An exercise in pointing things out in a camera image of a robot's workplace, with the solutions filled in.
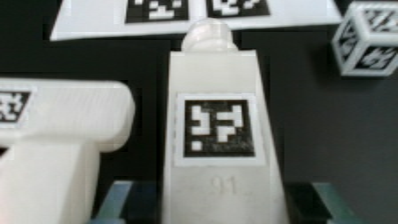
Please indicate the white chair leg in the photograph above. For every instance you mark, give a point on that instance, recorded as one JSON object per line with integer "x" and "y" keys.
{"x": 222, "y": 186}

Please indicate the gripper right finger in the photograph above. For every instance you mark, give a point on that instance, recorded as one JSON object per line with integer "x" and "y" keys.
{"x": 314, "y": 204}

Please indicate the white tagged cube left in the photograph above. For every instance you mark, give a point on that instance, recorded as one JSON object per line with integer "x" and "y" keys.
{"x": 364, "y": 42}

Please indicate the white chair back frame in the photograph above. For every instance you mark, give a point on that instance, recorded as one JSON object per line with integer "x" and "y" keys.
{"x": 64, "y": 123}

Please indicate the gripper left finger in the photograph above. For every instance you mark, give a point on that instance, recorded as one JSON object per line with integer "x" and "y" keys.
{"x": 128, "y": 206}

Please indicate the white fiducial marker plate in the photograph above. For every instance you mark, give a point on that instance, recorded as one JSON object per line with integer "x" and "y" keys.
{"x": 112, "y": 18}

